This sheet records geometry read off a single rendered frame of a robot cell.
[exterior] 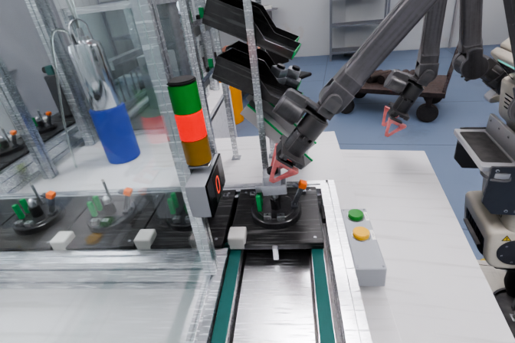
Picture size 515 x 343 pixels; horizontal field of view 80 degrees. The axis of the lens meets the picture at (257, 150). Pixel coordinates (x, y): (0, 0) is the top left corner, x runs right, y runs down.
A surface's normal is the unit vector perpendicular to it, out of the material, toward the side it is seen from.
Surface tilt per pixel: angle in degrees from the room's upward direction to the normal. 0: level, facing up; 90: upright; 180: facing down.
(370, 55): 79
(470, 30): 89
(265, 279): 0
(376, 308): 0
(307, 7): 90
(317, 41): 90
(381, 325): 0
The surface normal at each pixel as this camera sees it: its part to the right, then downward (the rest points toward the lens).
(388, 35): -0.18, 0.29
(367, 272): -0.08, 0.48
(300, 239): -0.11, -0.88
